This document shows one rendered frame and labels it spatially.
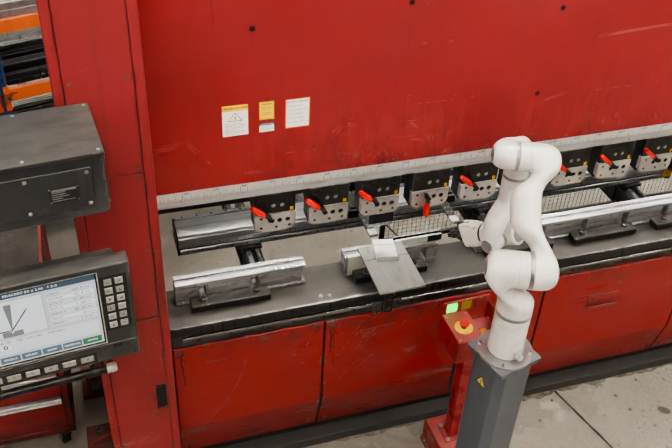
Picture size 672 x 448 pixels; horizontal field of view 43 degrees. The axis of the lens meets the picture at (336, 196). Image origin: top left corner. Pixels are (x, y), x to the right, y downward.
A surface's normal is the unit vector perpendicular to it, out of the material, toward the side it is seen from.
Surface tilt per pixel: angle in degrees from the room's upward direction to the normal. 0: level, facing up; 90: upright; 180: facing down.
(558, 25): 90
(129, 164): 90
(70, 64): 90
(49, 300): 90
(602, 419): 0
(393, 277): 0
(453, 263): 0
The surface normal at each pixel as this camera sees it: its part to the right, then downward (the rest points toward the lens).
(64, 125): 0.05, -0.80
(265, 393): 0.30, 0.58
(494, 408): -0.23, 0.57
